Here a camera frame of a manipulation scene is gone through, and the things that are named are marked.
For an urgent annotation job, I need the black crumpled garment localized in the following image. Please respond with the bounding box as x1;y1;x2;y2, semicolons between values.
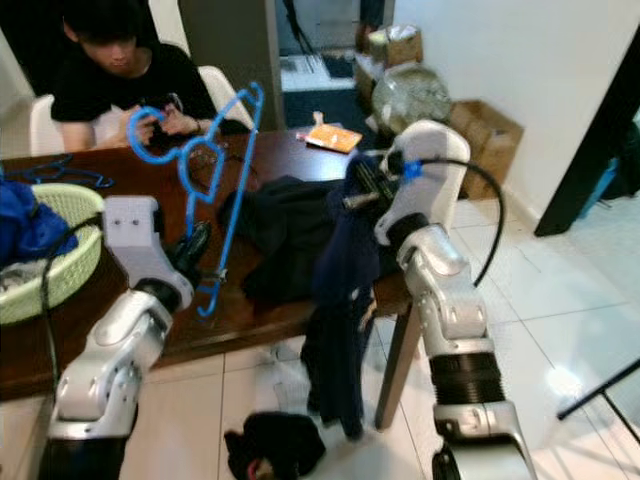
218;177;353;306

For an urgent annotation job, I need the blue cable clip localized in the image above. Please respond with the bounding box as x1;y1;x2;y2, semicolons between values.
398;158;425;183

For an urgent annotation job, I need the black phone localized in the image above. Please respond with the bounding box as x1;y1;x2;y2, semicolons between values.
145;93;186;129

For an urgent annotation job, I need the black garment with print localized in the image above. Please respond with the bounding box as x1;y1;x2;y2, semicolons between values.
223;410;328;480

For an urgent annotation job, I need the brown cardboard box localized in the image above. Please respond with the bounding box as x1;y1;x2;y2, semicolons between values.
447;98;527;188

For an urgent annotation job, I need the dark brown wooden table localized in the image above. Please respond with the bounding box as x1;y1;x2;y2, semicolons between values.
0;125;423;433

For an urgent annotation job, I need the navy garment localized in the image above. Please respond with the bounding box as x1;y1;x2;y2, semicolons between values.
298;152;408;443

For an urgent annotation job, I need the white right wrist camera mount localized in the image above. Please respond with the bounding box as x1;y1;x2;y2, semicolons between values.
373;119;472;248

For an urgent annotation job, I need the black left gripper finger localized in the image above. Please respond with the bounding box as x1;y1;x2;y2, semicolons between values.
186;221;217;265

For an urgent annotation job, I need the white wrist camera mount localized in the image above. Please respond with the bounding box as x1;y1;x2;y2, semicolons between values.
104;195;195;311
373;119;472;248

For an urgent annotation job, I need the cardboard box with foil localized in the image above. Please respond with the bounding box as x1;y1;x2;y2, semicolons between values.
363;23;424;71

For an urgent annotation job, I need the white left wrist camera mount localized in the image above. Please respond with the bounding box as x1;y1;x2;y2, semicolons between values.
104;195;195;311

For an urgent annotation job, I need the light green woven basket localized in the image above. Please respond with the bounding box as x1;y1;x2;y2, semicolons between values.
0;182;107;327

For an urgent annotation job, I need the thin blue hanger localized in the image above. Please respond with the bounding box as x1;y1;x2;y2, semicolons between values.
3;153;114;191

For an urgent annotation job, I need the black door frame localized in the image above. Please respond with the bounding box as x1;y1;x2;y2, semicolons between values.
533;15;640;239

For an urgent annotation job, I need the blue tape-wrapped plastic hanger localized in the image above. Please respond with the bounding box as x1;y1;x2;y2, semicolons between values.
126;80;266;321

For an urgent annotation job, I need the white shell chair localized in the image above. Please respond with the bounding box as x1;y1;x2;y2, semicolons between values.
27;64;258;158

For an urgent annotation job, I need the orange packet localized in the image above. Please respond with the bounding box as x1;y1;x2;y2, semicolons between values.
303;112;364;154

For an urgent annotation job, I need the bright blue garment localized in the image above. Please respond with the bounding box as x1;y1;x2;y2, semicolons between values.
0;178;67;269

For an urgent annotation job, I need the person in black shirt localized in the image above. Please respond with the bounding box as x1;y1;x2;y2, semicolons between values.
50;0;223;153

